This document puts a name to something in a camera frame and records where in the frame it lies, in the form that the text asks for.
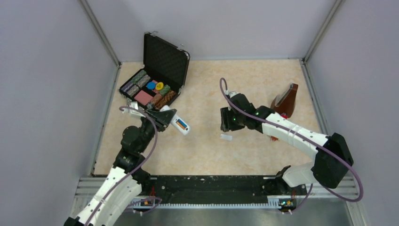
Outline orange AAA battery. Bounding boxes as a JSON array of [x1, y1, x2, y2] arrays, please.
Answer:
[[176, 120, 187, 129]]

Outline blue round dealer chip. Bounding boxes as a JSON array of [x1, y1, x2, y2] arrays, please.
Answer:
[[146, 81, 156, 90]]

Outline orange black chip row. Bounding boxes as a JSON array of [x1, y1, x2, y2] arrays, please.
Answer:
[[155, 90, 176, 110]]

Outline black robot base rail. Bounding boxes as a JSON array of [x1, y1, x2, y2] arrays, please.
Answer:
[[134, 175, 307, 210]]

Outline white remote control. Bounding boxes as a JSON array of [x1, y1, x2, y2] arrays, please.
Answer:
[[160, 105, 191, 135]]

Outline blue tan chip row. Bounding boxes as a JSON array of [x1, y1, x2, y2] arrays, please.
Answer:
[[127, 74, 151, 97]]

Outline white battery cover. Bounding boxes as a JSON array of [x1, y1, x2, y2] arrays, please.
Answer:
[[220, 134, 233, 141]]

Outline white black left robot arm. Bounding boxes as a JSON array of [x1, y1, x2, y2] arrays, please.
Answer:
[[64, 106, 177, 226]]

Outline colourful toy brick stack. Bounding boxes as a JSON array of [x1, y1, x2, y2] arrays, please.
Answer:
[[270, 113, 289, 142]]

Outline pink playing card deck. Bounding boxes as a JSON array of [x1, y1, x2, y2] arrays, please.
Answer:
[[134, 90, 153, 105]]

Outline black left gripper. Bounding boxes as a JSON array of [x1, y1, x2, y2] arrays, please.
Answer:
[[138, 108, 177, 153]]

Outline yellow big blind chip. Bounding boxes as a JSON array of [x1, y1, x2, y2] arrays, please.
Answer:
[[155, 82, 164, 91]]

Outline purple chip row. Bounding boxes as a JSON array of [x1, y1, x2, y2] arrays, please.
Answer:
[[121, 70, 147, 92]]

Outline brown wooden metronome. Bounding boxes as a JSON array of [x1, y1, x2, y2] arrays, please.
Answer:
[[271, 83, 298, 118]]

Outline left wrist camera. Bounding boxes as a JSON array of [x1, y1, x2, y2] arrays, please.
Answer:
[[127, 101, 145, 118]]

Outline blue AAA battery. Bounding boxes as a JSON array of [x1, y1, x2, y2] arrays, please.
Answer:
[[176, 121, 187, 130]]

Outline black poker chip case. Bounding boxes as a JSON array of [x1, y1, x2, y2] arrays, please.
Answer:
[[119, 32, 191, 109]]

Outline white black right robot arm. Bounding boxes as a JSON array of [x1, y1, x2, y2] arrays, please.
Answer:
[[221, 92, 353, 194]]

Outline red green chip row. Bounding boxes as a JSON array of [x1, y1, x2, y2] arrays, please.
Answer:
[[146, 85, 171, 110]]

